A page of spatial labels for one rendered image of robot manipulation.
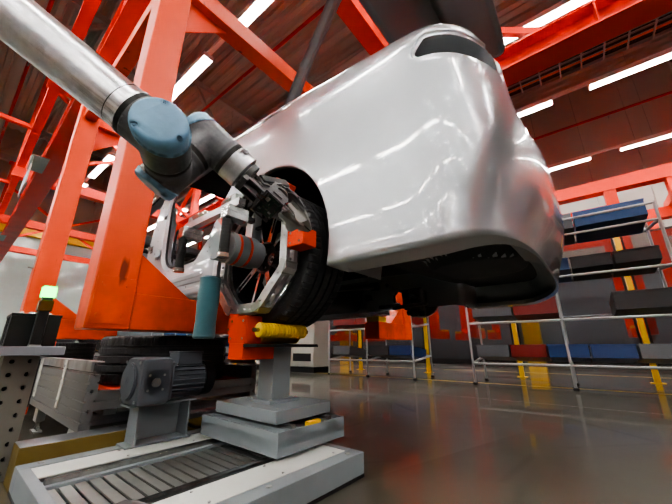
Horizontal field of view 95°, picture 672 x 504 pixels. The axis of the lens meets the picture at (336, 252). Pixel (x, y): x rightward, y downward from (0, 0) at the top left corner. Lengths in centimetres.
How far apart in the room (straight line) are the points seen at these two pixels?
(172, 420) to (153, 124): 135
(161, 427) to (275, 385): 53
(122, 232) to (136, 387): 68
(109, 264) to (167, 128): 110
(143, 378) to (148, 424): 28
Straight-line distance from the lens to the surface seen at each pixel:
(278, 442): 123
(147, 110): 64
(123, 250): 168
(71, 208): 374
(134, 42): 315
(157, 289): 171
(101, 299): 162
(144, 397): 147
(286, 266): 120
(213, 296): 141
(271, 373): 143
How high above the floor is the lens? 44
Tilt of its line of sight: 17 degrees up
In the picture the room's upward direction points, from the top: straight up
